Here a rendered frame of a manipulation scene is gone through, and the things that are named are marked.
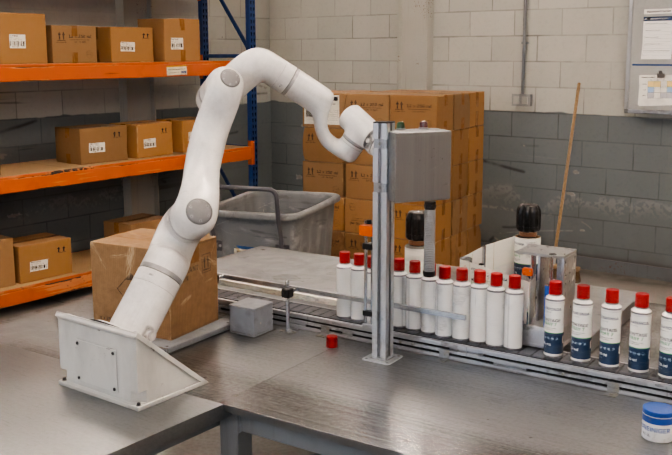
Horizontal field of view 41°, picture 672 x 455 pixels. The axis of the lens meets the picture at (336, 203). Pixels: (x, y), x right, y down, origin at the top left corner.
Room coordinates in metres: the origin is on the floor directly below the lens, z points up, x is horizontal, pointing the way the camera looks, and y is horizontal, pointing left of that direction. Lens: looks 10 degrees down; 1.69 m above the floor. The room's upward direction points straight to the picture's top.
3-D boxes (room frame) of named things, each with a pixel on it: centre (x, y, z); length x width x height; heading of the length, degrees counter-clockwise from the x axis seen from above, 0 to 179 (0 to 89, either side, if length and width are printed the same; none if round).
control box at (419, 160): (2.46, -0.22, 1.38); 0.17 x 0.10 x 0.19; 112
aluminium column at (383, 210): (2.44, -0.13, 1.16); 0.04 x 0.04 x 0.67; 57
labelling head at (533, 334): (2.43, -0.58, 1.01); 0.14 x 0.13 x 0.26; 57
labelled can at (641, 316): (2.20, -0.77, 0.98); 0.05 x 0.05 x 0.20
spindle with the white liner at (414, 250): (2.86, -0.27, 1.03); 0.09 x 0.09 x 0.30
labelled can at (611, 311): (2.24, -0.71, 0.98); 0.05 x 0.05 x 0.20
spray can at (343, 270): (2.69, -0.03, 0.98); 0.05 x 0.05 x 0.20
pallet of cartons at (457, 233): (6.65, -0.43, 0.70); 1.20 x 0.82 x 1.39; 58
